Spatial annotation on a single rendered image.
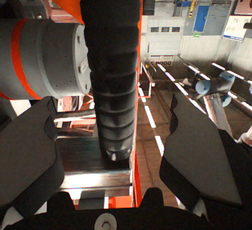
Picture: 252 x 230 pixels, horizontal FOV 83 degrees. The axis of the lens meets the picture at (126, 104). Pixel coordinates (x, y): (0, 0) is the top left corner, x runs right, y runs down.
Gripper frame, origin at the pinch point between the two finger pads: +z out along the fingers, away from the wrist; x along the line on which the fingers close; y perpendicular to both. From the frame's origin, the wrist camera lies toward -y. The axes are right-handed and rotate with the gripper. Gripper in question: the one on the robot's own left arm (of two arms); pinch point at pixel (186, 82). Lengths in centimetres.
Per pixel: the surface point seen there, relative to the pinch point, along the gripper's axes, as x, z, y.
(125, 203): 43, -22, -116
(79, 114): 84, -52, 13
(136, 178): -19, 54, -217
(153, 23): -567, 1106, 53
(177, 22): -754, 1058, 86
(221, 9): -1083, 974, 222
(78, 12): 81, -14, 36
